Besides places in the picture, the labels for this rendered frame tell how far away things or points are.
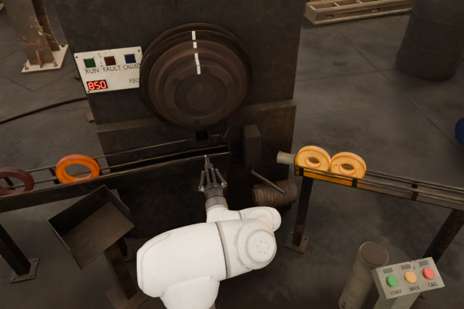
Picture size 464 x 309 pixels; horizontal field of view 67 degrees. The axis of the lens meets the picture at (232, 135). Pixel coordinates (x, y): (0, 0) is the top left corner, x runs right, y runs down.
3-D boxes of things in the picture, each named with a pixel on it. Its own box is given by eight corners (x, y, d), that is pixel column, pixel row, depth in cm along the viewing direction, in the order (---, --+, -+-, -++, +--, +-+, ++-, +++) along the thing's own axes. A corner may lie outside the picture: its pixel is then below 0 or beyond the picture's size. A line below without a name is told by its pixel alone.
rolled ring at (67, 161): (94, 157, 158) (95, 152, 160) (50, 161, 154) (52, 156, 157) (101, 185, 169) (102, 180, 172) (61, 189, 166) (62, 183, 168)
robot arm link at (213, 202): (228, 216, 146) (226, 205, 150) (228, 204, 140) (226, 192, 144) (207, 220, 145) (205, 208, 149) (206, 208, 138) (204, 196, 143)
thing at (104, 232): (95, 300, 188) (46, 220, 141) (136, 267, 202) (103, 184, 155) (115, 327, 177) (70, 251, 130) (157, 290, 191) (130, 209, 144)
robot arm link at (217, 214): (204, 221, 145) (235, 217, 148) (210, 256, 134) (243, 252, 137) (205, 207, 137) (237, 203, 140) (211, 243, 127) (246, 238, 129)
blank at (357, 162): (331, 148, 160) (330, 153, 157) (367, 155, 153) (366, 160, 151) (330, 173, 169) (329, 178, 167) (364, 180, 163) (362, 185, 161)
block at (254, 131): (240, 158, 189) (240, 124, 173) (255, 156, 190) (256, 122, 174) (244, 172, 181) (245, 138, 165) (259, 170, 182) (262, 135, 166)
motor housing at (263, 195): (249, 238, 215) (250, 179, 180) (284, 232, 218) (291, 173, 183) (255, 257, 205) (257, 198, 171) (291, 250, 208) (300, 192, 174)
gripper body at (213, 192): (206, 207, 148) (202, 190, 155) (225, 204, 149) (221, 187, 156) (204, 197, 143) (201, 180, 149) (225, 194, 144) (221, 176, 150)
